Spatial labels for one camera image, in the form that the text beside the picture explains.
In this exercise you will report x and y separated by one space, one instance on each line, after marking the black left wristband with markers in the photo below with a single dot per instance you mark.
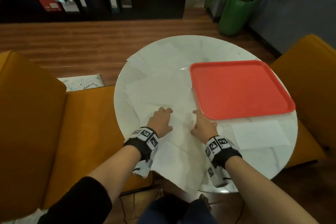
141 145

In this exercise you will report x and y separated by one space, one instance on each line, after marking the orange plastic tray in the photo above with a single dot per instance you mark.
241 90

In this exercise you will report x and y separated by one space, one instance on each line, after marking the black wristband with markers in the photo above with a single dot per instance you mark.
141 145
223 153

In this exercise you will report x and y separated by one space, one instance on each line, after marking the person's left foot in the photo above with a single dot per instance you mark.
158 194

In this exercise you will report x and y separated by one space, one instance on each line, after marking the person's blue jeans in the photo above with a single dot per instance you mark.
168 213

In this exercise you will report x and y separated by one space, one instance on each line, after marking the black right wristband with markers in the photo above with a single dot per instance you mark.
223 153

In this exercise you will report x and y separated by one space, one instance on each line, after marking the mustard yellow upholstered chair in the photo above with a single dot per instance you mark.
31 126
309 79

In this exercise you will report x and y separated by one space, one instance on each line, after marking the spread white napkins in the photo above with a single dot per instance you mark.
157 90

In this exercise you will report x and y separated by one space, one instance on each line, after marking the pale patterned rug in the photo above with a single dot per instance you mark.
81 82

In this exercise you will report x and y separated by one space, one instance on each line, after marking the person's left hand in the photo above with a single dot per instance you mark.
160 124

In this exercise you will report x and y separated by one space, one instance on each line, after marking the white booklet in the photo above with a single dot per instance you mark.
70 7

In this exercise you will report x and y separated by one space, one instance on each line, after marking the person's black left sleeve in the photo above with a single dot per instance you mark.
76 202

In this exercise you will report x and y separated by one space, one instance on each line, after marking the person's foot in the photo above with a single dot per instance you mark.
158 194
205 201

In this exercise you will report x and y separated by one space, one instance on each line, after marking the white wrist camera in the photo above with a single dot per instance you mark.
216 176
143 167

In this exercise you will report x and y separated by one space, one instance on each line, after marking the dark binder with white label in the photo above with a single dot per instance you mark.
113 2
82 0
126 0

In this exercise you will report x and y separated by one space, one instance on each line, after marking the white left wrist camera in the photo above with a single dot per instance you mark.
143 167

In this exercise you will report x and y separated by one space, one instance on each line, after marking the person's right hand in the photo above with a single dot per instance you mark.
204 129

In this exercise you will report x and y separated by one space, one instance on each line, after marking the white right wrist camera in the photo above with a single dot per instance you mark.
216 176

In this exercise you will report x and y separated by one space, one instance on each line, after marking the person's right foot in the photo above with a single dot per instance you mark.
205 201

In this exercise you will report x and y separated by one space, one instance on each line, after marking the white paper napkin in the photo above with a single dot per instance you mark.
178 163

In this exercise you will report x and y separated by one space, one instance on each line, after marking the red book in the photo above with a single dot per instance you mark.
48 2

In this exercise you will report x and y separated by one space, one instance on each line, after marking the green plant pot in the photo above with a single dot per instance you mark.
235 19

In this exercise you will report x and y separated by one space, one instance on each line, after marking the person's right forearm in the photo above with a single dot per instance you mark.
262 195

